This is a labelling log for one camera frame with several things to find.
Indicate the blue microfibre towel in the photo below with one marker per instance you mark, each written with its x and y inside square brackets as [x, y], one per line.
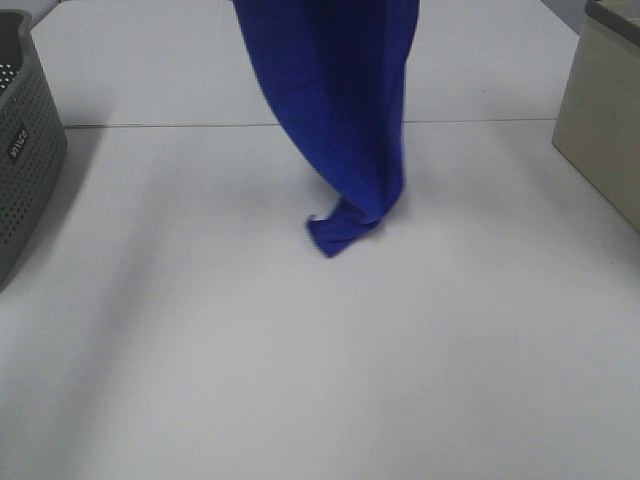
[333, 74]

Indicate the beige storage box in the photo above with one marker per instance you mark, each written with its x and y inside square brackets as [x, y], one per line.
[597, 129]

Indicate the grey perforated plastic basket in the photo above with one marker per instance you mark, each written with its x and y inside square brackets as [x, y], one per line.
[33, 139]

